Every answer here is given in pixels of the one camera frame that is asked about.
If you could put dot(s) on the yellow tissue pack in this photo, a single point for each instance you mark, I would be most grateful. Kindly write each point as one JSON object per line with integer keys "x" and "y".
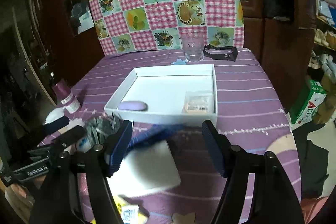
{"x": 129, "y": 213}

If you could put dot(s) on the black clip holder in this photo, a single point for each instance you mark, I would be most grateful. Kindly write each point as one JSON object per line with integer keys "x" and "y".
{"x": 220, "y": 53}

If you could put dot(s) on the person's left hand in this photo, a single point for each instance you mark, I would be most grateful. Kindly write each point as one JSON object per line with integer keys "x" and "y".
{"x": 19, "y": 197}

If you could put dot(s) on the lilac soft pillow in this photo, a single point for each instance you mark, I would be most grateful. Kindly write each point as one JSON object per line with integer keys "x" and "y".
{"x": 132, "y": 106}

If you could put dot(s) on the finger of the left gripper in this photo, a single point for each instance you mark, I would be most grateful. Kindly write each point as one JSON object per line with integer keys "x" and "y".
{"x": 41, "y": 132}
{"x": 70, "y": 137}

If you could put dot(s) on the purple lidded bottle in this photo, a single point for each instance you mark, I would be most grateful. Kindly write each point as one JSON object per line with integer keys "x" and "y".
{"x": 66, "y": 97}

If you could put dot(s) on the clear drinking glass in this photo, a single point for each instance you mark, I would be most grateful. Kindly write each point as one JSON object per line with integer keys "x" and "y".
{"x": 193, "y": 45}

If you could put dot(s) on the blue plastic packet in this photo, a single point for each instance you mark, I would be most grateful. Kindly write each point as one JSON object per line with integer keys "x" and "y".
{"x": 153, "y": 135}

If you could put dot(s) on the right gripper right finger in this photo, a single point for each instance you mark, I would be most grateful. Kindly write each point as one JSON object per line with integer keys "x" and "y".
{"x": 273, "y": 200}

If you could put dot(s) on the white face mask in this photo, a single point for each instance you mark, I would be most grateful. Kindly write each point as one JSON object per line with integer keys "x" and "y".
{"x": 54, "y": 115}

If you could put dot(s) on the white foam block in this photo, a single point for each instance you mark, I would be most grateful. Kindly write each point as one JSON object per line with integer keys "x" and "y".
{"x": 145, "y": 171}

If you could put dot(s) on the purple striped tablecloth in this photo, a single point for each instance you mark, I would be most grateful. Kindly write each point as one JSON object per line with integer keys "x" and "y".
{"x": 250, "y": 114}

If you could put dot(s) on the white shallow box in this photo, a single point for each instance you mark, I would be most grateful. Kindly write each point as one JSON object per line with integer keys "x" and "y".
{"x": 163, "y": 89}

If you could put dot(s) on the white plush snowman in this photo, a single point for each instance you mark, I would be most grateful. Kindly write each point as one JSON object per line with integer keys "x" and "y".
{"x": 84, "y": 144}

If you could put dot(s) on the pink checkered patchwork cushion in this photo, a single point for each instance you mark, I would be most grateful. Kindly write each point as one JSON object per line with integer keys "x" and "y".
{"x": 125, "y": 26}

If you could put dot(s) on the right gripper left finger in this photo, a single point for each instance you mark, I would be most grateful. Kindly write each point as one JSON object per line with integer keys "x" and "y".
{"x": 102, "y": 161}

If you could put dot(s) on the clear packet with contents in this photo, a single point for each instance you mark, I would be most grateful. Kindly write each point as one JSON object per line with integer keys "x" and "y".
{"x": 201, "y": 102}

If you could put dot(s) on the green white carton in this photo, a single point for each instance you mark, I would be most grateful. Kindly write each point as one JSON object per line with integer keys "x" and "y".
{"x": 307, "y": 103}

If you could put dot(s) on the grey plaid fabric pouch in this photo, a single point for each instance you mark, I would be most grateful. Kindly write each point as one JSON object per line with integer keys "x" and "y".
{"x": 98, "y": 129}

